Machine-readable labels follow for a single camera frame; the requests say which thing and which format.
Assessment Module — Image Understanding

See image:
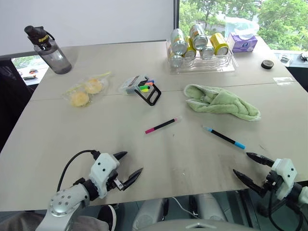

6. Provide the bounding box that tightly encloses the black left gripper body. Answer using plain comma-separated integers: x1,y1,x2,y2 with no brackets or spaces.
105,169,126,192

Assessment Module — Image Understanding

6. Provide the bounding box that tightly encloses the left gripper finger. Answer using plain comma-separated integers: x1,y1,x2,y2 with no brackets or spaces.
122,167,144,192
113,151,128,161

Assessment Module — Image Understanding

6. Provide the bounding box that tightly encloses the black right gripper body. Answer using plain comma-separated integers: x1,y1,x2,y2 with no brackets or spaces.
262,169,283,193

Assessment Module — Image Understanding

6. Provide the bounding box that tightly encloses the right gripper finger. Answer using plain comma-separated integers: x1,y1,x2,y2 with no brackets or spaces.
245,152,276,167
232,168,269,199

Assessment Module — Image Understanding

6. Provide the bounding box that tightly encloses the blue and black pen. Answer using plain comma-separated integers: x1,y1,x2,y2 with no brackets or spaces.
202,125,246,150

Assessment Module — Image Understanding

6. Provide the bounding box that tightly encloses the pink and black pen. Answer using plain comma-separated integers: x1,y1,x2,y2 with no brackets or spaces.
144,115,182,135

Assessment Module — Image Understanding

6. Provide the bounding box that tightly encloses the marker pack with black stand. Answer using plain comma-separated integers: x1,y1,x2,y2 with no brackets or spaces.
118,75,156,96

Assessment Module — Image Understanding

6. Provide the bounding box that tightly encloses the purple tissue box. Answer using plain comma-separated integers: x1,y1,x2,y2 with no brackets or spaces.
227,32,258,53

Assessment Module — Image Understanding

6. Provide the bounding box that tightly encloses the black shoe with white sole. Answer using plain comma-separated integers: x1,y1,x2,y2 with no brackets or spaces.
97,205,117,231

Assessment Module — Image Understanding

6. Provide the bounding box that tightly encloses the grey rounded leg cover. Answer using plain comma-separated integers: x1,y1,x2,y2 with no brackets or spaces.
132,197,169,231
194,192,227,222

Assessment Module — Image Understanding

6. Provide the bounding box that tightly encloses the black flat stand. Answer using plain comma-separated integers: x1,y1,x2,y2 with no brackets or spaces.
136,82,162,107

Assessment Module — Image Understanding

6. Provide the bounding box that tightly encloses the green towel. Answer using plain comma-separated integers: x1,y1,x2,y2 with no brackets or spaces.
183,83,262,122

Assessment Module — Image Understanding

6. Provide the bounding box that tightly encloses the grey robot torso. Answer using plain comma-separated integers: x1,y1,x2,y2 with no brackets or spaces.
134,218,262,231

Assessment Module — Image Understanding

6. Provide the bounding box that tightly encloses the round yellow bread bun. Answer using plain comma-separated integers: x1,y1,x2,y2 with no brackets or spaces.
84,77,102,95
69,91,90,108

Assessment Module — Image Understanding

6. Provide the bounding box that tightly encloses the clear plastic bread bag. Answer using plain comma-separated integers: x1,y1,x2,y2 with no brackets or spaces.
62,71,112,108

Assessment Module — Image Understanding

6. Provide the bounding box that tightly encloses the clear tape strip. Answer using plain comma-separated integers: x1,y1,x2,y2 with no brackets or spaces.
272,77,296,85

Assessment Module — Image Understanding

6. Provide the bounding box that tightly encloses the black tape roll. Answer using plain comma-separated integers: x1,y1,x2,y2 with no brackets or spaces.
260,59,275,70

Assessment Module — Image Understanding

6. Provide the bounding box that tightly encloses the grey trouser leg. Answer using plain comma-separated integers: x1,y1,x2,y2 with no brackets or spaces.
0,211,109,231

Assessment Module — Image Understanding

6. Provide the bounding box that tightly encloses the clear plastic can rack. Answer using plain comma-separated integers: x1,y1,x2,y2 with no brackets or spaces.
166,39,239,75

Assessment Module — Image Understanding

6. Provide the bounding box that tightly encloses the silver green drink can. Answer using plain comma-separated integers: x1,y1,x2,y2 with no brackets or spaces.
189,24,209,51
170,28,188,55
199,39,216,59
168,45,185,68

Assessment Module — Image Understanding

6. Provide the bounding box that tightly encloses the grey sports water bottle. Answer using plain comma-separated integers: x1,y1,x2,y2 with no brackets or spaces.
24,25,73,75

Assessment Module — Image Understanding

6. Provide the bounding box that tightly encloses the yellow drink can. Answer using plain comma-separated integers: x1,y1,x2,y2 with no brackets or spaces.
209,32,230,56
183,36,198,59

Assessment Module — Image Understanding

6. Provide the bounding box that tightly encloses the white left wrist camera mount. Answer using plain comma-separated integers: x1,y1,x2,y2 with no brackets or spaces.
88,153,120,199

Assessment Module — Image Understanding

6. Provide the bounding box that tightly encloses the black table frame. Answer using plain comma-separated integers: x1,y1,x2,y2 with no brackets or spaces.
237,189,291,231

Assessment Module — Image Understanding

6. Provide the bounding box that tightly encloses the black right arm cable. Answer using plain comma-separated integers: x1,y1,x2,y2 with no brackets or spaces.
267,189,304,231

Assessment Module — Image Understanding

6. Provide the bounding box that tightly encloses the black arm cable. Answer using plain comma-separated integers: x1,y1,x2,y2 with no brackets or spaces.
267,189,304,231
56,149,101,193

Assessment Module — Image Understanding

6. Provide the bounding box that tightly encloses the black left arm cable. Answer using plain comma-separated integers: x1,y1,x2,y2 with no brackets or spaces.
56,149,101,193

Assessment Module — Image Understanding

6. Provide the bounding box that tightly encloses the thin white cable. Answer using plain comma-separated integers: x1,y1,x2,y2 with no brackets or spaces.
170,196,201,219

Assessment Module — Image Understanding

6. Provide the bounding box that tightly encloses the dark window frame post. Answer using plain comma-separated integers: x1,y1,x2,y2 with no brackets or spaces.
173,0,180,43

